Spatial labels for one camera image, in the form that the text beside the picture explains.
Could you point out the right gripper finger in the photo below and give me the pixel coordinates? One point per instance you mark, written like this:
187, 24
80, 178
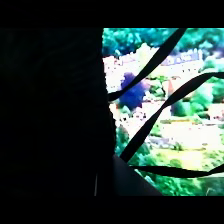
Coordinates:
128, 181

